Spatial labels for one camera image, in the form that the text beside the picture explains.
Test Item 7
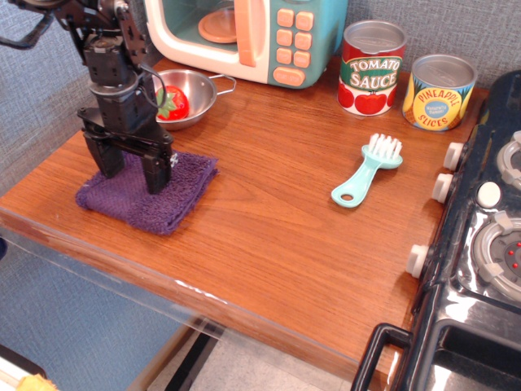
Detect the purple towel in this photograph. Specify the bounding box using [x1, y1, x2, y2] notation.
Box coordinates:
[76, 152, 218, 235]

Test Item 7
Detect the pineapple slices can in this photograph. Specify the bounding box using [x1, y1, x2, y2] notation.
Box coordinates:
[402, 54, 478, 132]

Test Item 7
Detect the black oven door handle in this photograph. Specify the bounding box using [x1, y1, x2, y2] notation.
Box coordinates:
[351, 323, 413, 391]

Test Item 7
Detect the teal dish brush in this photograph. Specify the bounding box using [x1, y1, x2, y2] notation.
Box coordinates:
[331, 134, 403, 209]

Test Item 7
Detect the tomato sauce can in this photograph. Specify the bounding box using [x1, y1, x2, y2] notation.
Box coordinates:
[337, 20, 407, 116]

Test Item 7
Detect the small steel pot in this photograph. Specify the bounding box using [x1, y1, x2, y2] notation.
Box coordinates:
[153, 69, 237, 130]

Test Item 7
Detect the grey stove burner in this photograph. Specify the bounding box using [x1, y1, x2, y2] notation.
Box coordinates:
[497, 130, 521, 190]
[472, 211, 520, 302]

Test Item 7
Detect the teal toy microwave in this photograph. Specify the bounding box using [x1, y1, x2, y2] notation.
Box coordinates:
[145, 1, 348, 89]

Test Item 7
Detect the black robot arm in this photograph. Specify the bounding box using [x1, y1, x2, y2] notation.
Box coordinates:
[1, 1, 173, 194]

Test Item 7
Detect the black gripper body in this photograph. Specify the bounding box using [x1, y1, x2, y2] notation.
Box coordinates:
[78, 83, 173, 158]

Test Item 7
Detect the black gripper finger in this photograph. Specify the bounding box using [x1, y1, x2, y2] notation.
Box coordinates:
[141, 155, 172, 194]
[84, 132, 125, 178]

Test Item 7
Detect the white stove knob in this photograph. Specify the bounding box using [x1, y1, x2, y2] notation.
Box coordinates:
[405, 244, 429, 279]
[443, 143, 465, 171]
[431, 174, 453, 204]

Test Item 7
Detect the red toy strawberry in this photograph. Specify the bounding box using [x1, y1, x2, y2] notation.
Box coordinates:
[155, 86, 190, 121]

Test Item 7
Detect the yellow object at corner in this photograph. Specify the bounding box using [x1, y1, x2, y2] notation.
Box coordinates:
[15, 375, 58, 391]

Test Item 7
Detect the white stove button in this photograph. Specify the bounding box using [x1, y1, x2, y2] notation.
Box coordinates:
[476, 182, 501, 209]

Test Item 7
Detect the black toy stove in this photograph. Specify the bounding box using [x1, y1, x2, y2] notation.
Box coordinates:
[391, 71, 520, 390]

